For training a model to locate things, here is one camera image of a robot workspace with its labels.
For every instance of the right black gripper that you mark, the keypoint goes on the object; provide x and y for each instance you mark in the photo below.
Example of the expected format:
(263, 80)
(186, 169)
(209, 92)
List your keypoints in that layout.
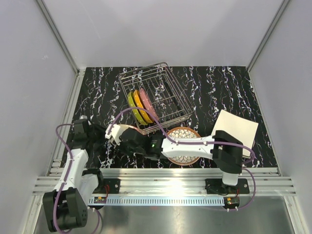
(121, 145)

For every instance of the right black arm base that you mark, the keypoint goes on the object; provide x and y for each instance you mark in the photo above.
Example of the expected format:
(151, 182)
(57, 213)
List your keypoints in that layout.
(215, 186)

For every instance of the orange polka dot plate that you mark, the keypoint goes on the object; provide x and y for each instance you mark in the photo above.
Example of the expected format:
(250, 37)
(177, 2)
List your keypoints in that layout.
(139, 104)

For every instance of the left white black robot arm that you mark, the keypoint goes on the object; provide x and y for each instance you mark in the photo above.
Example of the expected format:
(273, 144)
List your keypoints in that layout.
(65, 207)

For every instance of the floral patterned brown plate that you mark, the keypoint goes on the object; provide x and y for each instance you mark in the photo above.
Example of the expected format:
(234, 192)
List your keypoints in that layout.
(183, 132)

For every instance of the white slotted cable duct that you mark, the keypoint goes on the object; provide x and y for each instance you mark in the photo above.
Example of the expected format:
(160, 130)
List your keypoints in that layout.
(156, 201)

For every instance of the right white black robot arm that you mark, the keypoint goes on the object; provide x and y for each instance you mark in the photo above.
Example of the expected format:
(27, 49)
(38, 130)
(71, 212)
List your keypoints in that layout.
(225, 150)

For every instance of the aluminium mounting rail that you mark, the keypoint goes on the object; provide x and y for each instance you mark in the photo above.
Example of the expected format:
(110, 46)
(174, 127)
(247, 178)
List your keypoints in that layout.
(191, 181)

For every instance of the metal wire dish rack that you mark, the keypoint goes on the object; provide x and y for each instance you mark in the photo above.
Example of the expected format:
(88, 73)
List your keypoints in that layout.
(169, 100)

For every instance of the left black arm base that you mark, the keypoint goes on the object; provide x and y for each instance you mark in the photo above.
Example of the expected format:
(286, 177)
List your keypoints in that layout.
(110, 185)

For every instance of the right aluminium frame post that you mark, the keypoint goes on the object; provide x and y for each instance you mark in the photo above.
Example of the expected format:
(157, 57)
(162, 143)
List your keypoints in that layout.
(273, 24)

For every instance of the aluminium frame post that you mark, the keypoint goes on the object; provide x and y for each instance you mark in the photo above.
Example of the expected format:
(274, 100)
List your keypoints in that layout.
(273, 24)
(60, 41)

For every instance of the left aluminium frame post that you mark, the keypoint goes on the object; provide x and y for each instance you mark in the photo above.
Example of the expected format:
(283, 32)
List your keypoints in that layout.
(60, 41)

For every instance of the black marble pattern mat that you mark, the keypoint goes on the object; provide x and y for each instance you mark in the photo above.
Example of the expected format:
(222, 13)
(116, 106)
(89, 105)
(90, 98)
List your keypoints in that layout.
(209, 89)

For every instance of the pink polka dot plate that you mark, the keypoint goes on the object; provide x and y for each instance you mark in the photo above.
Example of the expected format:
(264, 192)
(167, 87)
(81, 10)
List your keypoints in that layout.
(147, 103)

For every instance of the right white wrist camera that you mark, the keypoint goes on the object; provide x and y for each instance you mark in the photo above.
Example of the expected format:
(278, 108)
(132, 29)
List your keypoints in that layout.
(114, 131)

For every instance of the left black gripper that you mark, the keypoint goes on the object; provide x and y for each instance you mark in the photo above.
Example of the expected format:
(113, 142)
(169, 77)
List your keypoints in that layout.
(92, 126)

